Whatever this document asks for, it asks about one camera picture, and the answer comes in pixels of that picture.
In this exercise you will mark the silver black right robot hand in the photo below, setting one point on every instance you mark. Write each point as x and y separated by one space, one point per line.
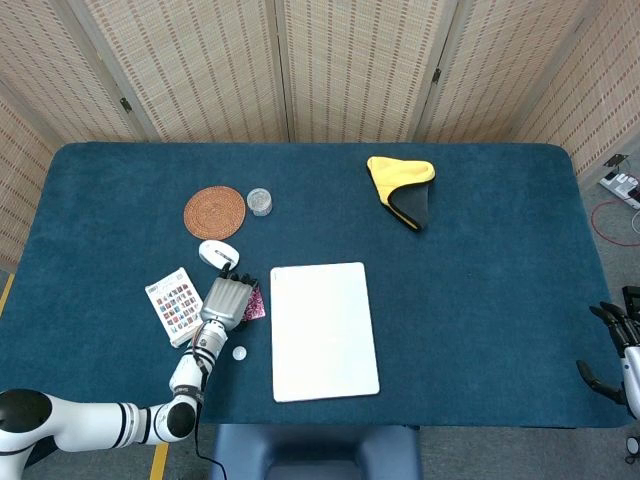
629 365

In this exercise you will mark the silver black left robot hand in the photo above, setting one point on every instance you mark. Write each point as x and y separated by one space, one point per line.
227 302

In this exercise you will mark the pink patterned card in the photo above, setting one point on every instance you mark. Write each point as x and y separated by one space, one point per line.
256 306

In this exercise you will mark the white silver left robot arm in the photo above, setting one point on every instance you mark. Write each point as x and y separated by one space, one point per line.
100 425

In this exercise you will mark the blue robot base seat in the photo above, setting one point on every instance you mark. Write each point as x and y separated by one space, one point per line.
310 450

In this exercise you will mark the white box with pictures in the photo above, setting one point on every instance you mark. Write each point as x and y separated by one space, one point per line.
172 305

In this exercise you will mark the white board with black rim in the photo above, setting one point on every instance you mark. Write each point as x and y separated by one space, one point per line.
322 335

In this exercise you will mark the white computer mouse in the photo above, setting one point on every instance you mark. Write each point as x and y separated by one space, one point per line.
215 252

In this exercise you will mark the round woven rattan coaster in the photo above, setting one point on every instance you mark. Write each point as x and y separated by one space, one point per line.
215 212

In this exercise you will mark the clear round plastic container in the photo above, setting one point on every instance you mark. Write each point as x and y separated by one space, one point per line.
259 201

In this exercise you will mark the blue table cloth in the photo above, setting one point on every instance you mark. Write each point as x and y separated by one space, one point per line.
475 310

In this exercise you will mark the white power strip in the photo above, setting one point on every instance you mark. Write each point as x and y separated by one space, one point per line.
622 187

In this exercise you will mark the yellow grey microfibre cloth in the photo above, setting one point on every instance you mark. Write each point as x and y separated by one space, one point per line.
395 175

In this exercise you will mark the metal screen hinge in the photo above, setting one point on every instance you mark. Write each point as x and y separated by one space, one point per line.
436 76
125 104

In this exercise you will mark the woven bamboo folding screen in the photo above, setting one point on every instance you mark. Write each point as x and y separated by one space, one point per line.
225 70

